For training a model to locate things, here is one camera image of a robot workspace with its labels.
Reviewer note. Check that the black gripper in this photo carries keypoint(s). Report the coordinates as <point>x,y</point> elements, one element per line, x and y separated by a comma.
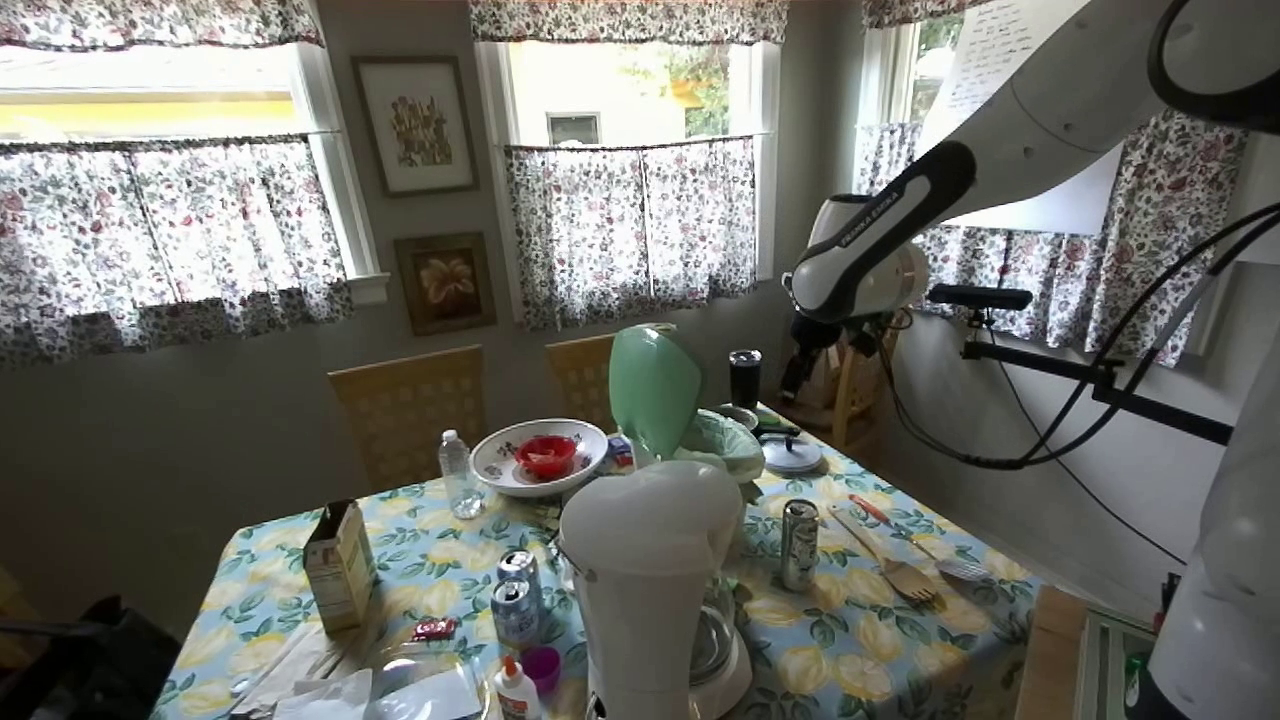
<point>808,350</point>

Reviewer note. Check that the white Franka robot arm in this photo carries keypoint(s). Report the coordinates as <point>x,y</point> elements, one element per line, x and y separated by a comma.
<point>1168,83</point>

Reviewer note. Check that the silver soda can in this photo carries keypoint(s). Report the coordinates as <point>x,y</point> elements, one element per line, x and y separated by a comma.
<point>796,540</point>

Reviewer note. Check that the side wooden chair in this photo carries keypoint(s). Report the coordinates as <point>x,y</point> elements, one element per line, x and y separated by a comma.
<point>847,396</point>

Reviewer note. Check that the black tumbler cup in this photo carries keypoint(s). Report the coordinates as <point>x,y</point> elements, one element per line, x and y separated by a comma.
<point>747,376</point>

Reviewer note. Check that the round grey lid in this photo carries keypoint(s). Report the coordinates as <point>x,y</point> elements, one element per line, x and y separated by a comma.
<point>795,459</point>

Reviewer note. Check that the middle floral curtain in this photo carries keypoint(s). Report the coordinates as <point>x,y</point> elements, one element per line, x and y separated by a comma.
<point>611,235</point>

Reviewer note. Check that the floral curtain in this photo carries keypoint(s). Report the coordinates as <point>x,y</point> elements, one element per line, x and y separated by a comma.
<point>1088,264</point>
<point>611,235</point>
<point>144,244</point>

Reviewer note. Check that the wooden spoon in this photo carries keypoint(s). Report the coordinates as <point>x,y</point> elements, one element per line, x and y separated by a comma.
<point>902,578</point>

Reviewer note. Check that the white coffee maker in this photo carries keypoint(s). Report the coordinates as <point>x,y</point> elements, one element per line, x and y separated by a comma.
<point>641,553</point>

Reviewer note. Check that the lemon print tablecloth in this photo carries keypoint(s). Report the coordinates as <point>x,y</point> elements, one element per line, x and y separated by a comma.
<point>837,650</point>

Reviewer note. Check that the right floral curtain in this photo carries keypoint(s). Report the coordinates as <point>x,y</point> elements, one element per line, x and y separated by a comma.
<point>1088,264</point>

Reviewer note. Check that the lower framed picture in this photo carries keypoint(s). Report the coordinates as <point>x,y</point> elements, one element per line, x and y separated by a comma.
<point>445,281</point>

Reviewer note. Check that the framed picture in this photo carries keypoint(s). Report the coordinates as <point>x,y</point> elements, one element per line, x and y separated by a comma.
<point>445,281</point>
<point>418,121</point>

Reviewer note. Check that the clear plastic bottle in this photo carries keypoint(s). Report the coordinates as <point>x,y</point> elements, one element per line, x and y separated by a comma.
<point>457,475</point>

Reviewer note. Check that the small blue white jar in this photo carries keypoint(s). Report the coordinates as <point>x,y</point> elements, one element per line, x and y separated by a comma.
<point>518,603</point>

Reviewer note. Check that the left wooden chair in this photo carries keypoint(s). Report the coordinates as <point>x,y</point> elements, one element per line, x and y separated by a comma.
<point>402,407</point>

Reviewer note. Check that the purple small cup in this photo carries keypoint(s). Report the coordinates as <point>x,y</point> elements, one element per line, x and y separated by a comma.
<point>542,667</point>

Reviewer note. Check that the upper framed picture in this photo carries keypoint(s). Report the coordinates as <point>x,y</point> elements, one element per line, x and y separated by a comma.
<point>418,121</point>

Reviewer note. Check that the white glue bottle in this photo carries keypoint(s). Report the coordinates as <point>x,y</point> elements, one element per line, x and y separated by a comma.
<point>518,692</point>

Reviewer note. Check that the small red item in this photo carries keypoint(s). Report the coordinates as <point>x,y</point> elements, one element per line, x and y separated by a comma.
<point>432,629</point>

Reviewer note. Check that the brown carton box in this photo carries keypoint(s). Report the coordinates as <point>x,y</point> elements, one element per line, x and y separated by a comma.
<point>336,567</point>

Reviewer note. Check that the left floral curtain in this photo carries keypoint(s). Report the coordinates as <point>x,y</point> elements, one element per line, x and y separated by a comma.
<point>144,244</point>

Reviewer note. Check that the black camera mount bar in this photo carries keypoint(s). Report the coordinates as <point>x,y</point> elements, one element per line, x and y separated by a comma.
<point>1097,383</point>

